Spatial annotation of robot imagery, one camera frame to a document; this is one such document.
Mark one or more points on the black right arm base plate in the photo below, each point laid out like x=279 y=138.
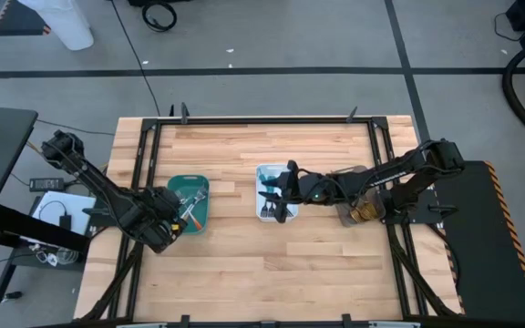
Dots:
x=426 y=214

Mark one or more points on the silver aluminium extrusion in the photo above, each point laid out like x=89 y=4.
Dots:
x=394 y=325
x=141 y=325

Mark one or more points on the black power adapter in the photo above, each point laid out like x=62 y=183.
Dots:
x=46 y=184

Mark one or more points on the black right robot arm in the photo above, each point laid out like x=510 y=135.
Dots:
x=404 y=171

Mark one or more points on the grey translucent plastic bin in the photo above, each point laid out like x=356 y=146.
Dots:
x=345 y=219

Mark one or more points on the white floor object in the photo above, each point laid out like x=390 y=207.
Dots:
x=66 y=27

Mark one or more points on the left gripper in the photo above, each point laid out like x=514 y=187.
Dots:
x=157 y=218

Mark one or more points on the white paper sheet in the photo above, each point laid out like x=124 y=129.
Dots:
x=75 y=205

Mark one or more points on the hazard-striped floor mat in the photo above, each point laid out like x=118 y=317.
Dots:
x=16 y=23

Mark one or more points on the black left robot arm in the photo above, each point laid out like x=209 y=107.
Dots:
x=94 y=180

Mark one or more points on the black hazard-striped platform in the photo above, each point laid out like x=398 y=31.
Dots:
x=486 y=255

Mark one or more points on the teal plastic bin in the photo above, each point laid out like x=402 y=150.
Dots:
x=192 y=182

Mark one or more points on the white plastic bin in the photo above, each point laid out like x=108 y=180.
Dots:
x=258 y=207

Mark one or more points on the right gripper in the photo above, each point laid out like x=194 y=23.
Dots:
x=312 y=189

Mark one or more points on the black metal table frame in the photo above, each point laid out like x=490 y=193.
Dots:
x=262 y=120

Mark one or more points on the small black charger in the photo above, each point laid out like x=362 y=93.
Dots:
x=65 y=222

